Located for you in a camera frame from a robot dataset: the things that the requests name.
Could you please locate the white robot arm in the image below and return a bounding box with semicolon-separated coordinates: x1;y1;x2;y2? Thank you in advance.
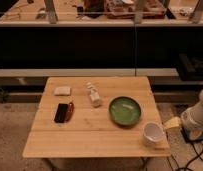
164;89;203;132

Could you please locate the black foot pedal box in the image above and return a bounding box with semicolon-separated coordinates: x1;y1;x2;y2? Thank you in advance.
181;128;203;143

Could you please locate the red marker pen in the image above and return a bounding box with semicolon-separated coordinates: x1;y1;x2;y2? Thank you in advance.
65;102;74;121

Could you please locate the light wooden table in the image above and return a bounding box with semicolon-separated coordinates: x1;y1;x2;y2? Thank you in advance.
23;77;170;158

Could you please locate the black rectangular case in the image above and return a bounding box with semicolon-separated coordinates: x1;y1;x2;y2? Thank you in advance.
54;103;68;123

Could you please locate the black cable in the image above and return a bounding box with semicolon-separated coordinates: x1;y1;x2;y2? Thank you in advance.
165;141;203;171

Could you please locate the green ceramic bowl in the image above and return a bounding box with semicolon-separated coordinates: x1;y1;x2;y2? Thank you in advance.
108;96;141;126

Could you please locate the white plastic bottle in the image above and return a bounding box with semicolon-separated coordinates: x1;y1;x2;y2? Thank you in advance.
86;82;102;107

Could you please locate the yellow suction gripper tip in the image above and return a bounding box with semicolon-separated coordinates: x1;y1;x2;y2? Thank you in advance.
164;117;181;130

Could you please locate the red crate on shelf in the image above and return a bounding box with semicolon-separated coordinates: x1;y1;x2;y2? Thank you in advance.
104;0;166;19

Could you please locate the long white shelf bench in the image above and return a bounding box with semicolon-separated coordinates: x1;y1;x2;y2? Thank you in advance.
0;68;178;77

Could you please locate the white ceramic cup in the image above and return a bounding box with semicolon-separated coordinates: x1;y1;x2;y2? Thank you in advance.
142;122;164;146

